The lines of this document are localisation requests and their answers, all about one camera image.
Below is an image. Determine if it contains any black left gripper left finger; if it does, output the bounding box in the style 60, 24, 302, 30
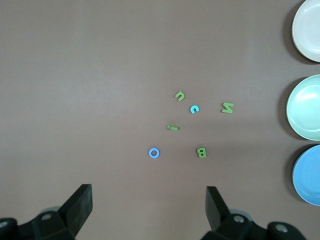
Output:
0, 184, 94, 240

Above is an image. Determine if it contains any green plate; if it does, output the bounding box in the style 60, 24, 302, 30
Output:
286, 74, 320, 141

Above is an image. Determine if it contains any blue letter O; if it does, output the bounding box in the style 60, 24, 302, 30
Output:
148, 147, 161, 159

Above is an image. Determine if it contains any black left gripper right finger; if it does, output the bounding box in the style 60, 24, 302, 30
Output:
201, 186, 306, 240

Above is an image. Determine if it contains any beige plate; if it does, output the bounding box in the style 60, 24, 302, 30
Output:
291, 0, 320, 63

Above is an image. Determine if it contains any green letter N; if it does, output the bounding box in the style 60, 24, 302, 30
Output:
221, 102, 235, 114

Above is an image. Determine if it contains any blue plate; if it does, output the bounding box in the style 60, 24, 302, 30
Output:
292, 144, 320, 206

